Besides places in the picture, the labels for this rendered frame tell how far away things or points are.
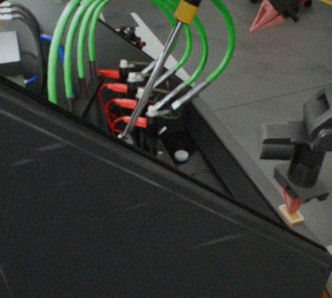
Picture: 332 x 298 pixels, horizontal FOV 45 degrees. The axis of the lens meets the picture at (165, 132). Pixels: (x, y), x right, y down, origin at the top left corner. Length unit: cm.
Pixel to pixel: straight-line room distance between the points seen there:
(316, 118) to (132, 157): 36
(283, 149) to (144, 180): 35
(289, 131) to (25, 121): 49
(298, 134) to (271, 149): 5
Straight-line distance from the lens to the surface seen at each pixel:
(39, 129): 40
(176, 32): 42
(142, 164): 46
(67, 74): 85
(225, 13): 81
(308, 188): 82
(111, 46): 111
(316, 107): 72
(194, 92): 86
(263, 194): 95
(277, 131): 74
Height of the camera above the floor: 160
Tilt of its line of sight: 36 degrees down
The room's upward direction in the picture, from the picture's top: straight up
